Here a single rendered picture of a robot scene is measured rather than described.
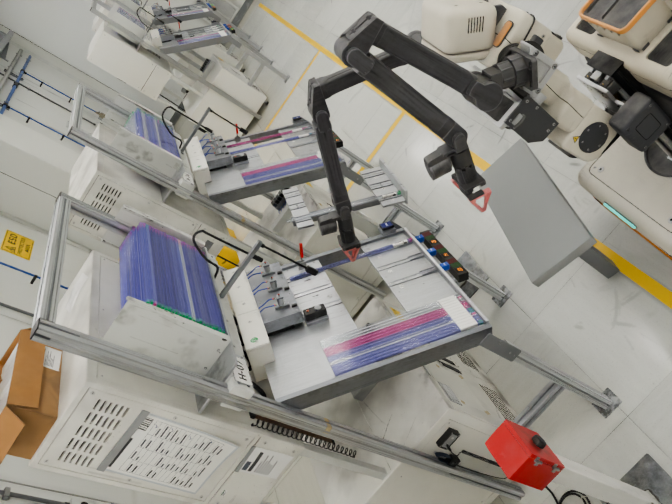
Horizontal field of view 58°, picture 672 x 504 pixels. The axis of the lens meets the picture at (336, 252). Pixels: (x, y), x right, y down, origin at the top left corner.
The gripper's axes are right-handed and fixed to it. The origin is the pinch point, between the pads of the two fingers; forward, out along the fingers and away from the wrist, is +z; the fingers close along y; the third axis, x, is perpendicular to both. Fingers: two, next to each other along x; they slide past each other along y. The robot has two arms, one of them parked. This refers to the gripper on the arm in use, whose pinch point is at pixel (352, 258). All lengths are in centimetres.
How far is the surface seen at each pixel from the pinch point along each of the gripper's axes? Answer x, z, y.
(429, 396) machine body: 6, 32, 50
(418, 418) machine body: 0, 37, 53
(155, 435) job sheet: -79, -6, 61
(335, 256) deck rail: -4.8, 1.9, -8.1
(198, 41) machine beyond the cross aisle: -12, -2, -440
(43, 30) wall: -193, -2, -747
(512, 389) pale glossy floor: 52, 73, 26
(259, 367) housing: -46, 0, 41
